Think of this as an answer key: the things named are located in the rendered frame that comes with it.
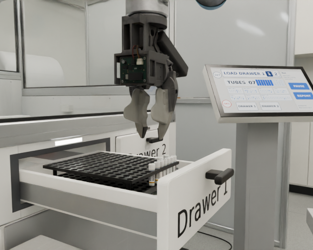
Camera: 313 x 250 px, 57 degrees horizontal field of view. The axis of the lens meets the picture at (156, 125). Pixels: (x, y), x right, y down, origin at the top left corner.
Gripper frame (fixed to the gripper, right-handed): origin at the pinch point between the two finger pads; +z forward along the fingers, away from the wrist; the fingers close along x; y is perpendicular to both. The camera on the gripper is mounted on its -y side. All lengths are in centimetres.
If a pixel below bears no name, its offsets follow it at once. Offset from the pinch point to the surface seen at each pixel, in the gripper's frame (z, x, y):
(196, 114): 6, -63, -172
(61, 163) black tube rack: 7.4, -18.8, 5.6
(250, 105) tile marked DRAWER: -3, 0, -82
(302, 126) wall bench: 22, 6, -293
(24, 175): 8.8, -21.9, 12.2
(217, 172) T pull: 6.2, 12.8, 0.4
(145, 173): 7.5, 0.0, 2.9
